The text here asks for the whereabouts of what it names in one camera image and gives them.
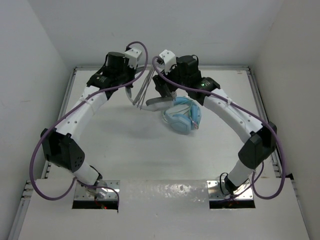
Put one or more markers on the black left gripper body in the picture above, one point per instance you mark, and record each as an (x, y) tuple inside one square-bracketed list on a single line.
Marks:
[(126, 75)]

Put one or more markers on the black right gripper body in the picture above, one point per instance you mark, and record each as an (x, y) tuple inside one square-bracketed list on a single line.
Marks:
[(173, 75)]

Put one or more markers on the white grey headphones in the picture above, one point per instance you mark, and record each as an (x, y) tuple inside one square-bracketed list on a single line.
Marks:
[(153, 104)]

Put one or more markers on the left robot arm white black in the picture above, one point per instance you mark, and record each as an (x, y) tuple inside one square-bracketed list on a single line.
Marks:
[(60, 146)]

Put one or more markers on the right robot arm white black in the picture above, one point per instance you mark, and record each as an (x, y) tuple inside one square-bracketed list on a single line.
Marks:
[(258, 136)]

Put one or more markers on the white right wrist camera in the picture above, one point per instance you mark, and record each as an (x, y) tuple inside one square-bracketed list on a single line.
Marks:
[(167, 58)]

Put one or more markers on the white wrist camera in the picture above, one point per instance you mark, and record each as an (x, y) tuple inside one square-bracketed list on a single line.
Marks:
[(133, 55), (167, 58)]

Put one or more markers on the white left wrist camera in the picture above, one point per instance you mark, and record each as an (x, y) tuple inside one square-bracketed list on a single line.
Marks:
[(133, 55)]

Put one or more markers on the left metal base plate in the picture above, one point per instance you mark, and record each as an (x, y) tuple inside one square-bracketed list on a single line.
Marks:
[(107, 192)]

